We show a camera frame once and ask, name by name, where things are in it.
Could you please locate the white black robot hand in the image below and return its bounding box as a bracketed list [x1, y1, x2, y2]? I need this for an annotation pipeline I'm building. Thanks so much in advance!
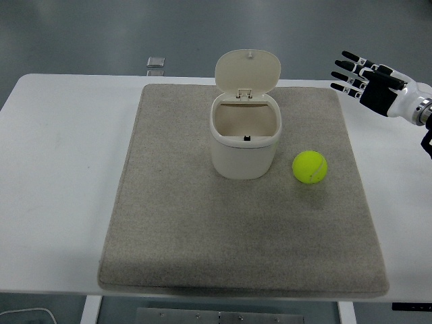
[330, 50, 432, 119]

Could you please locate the yellow-green tennis ball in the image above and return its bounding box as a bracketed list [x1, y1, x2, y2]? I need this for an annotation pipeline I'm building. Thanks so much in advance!
[292, 150, 328, 185]

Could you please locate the cream plastic bin with lid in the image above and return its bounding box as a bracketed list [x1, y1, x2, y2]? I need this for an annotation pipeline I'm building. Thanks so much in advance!
[209, 49, 283, 180]

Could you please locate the beige fabric mat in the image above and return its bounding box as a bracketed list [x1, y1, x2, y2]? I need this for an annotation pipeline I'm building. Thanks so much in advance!
[97, 83, 390, 298]

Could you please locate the black table control panel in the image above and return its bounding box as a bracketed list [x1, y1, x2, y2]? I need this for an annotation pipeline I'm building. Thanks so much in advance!
[391, 302, 432, 311]

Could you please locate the white table leg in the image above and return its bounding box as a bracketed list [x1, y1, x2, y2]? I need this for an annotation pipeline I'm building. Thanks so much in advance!
[337, 301, 355, 324]
[80, 295, 104, 324]

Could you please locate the grey metal plate with screws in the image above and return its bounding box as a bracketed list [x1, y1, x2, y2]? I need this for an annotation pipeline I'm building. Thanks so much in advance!
[136, 307, 306, 324]

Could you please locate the white cable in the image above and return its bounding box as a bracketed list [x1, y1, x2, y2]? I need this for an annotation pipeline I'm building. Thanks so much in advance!
[0, 307, 57, 324]

